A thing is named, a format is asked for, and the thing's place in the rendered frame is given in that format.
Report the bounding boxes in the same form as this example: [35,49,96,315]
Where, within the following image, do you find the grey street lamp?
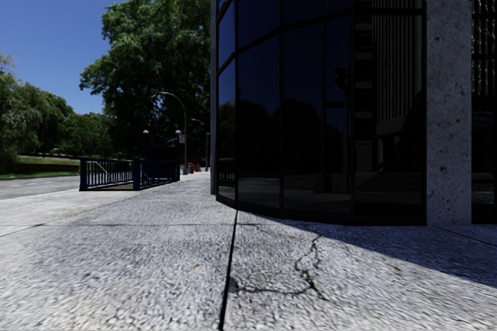
[191,117,211,172]
[159,90,189,176]

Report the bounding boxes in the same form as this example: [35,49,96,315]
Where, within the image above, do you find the tree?
[79,0,212,166]

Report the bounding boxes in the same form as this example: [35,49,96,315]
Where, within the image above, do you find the trees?
[0,48,117,174]

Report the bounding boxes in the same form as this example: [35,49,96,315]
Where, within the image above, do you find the glass tower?
[209,0,497,227]

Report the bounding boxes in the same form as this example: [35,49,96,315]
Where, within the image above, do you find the dark stairway railing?
[79,129,182,192]

